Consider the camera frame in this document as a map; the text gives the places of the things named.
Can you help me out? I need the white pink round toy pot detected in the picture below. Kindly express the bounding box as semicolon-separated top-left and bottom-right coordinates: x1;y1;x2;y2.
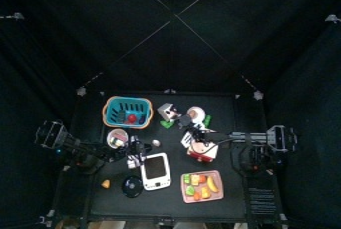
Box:
186;106;206;124

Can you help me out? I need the pink food tray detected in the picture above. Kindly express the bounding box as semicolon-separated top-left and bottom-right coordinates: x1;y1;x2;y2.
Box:
179;169;224;204

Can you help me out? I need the black round lid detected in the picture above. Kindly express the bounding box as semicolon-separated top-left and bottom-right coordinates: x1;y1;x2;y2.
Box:
122;175;146;199

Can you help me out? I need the red white toy box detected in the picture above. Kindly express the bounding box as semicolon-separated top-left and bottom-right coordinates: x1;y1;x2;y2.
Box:
186;140;219;164

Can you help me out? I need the orange yellow toy food piece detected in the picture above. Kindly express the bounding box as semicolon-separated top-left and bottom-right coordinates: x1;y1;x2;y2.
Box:
199;187;211;200

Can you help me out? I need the small bowl with toy food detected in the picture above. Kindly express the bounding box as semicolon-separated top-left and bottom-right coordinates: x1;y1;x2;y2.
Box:
105;128;131;150

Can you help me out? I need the white toy tablet scale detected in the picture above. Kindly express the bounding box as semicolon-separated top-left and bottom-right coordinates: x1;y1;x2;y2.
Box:
139;152;172;192

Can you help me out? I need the grey white toy cube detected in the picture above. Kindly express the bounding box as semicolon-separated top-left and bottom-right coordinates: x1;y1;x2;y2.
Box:
156;102;180;123

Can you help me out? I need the teal basket with orange rim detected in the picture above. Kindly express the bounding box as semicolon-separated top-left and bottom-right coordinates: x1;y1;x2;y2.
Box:
101;95;155;130

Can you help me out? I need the green toy vegetable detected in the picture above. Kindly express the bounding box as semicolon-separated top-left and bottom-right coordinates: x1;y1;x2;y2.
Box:
159;119;175;130

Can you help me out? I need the yellow toy banana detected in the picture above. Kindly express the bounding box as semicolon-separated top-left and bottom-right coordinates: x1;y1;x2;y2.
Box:
206;175;220;194

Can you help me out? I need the small black toy pan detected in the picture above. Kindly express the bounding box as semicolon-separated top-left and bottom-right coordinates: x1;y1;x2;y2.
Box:
176;114;194;130

